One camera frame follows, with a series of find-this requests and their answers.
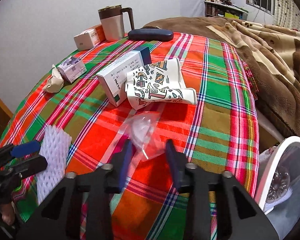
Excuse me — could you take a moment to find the dark cluttered shelf unit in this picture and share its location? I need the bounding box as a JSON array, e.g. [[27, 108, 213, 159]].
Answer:
[[204, 0, 249, 20]]

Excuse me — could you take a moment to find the crumpled beige paper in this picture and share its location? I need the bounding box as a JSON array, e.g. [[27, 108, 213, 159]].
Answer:
[[43, 64, 64, 93]]

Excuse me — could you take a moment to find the white round trash bin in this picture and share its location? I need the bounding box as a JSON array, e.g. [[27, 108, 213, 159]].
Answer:
[[255, 136, 300, 239]]

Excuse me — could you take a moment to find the white orange small box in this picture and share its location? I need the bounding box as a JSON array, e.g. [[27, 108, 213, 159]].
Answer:
[[74, 24, 106, 51]]

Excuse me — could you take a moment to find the small purple printed box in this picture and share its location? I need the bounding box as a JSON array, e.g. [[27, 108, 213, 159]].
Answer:
[[57, 56, 87, 83]]

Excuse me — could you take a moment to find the dark blue glasses case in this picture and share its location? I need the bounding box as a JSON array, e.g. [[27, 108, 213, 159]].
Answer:
[[128, 28, 174, 42]]

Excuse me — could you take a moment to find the left hand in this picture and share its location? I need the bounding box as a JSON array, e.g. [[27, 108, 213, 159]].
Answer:
[[0, 202, 15, 226]]

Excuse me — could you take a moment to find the patterned white paper bag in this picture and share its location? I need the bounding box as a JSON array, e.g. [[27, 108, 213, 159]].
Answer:
[[125, 58, 197, 110]]

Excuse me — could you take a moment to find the colourful plaid bed cloth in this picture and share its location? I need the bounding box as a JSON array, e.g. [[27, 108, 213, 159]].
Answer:
[[0, 33, 259, 239]]

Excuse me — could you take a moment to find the patterned window curtain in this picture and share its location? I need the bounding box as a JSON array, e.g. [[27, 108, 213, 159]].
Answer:
[[273, 0, 300, 32]]

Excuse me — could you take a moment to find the brown fleece blanket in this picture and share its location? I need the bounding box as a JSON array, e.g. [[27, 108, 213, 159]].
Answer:
[[144, 16, 300, 138]]

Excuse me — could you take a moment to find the white foam fruit net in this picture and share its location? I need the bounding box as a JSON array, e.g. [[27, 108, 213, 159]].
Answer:
[[36, 125, 72, 205]]

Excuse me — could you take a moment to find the clear plastic wrapper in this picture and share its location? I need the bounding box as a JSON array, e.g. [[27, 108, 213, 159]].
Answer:
[[119, 111, 165, 161]]

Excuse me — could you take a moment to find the beige mug with brown lid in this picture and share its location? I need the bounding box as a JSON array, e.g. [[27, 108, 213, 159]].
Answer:
[[98, 5, 135, 42]]

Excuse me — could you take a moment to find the tall white blue carton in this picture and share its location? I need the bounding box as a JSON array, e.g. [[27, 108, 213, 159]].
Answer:
[[97, 46, 152, 107]]

